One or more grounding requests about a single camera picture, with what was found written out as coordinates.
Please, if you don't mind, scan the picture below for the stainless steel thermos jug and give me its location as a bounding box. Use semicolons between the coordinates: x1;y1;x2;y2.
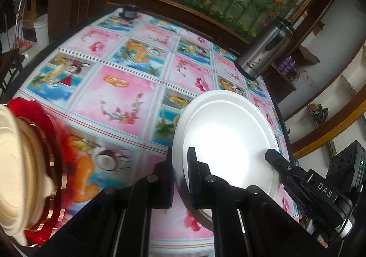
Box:
234;16;295;80

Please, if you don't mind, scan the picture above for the mop with pink head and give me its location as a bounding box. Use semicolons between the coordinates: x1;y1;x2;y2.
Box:
13;0;32;52

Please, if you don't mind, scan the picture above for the white plate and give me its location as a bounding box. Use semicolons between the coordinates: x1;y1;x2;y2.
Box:
183;100;276;197

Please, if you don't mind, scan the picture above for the black cable bundle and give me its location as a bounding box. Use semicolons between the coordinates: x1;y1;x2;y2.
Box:
309;104;329;122

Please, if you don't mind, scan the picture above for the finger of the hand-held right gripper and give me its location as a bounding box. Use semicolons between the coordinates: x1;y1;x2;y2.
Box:
265;149;308;186

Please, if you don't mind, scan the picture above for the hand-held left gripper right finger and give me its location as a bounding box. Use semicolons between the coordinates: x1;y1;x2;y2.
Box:
186;147;318;257

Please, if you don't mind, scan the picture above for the white foam bowl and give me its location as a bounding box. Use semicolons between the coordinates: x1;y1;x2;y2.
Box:
173;89;281;232

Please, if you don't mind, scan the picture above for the wooden side table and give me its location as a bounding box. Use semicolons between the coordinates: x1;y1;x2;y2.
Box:
0;48;26;97

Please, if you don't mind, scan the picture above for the white plastic bucket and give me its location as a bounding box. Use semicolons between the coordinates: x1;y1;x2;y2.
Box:
34;14;49;50

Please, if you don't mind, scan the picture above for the small black device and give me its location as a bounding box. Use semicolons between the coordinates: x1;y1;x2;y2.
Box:
118;5;140;20

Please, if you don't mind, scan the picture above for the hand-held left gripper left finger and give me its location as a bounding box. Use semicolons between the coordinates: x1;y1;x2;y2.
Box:
34;160;175;257

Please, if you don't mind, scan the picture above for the brown wooden cabinet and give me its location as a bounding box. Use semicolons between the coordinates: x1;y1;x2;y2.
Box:
31;0;258;47

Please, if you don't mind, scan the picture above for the large red plastic plate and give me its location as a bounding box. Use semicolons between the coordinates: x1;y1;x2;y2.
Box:
6;97;75;246

